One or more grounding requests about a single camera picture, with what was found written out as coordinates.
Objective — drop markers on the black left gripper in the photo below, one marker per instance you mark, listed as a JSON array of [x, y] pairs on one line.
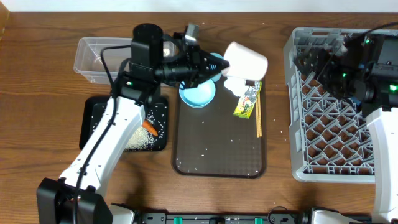
[[195, 73]]

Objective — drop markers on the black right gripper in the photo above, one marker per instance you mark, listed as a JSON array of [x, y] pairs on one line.
[[329, 61]]

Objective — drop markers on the light blue cup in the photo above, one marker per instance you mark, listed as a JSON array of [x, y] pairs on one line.
[[218, 76]]

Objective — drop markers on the light blue bowl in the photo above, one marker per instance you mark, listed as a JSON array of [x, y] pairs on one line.
[[200, 96]]

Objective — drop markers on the pink cup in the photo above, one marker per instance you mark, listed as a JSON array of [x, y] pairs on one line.
[[244, 63]]

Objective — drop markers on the orange carrot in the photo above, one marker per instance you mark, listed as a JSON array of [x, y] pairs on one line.
[[149, 127]]

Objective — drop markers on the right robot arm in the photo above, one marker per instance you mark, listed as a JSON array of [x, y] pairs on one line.
[[381, 120]]

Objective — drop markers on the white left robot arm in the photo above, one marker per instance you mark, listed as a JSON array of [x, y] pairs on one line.
[[77, 196]]

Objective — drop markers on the grey dishwasher rack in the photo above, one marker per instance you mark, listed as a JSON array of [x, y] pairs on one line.
[[329, 139]]

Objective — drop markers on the black waste tray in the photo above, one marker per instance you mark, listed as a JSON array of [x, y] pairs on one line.
[[103, 99]]

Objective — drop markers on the crumpled white tissue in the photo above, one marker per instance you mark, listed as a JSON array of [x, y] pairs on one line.
[[236, 85]]

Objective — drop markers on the yellow green snack wrapper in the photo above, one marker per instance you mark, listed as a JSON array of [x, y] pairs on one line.
[[247, 100]]

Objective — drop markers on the brown serving tray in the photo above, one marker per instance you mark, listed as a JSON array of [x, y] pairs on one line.
[[213, 142]]

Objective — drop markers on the spilled rice pile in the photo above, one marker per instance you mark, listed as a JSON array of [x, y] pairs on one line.
[[141, 140]]

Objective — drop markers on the clear plastic bin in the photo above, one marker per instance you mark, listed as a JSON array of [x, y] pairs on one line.
[[88, 59]]

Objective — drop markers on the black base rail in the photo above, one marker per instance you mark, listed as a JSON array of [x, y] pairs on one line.
[[217, 218]]

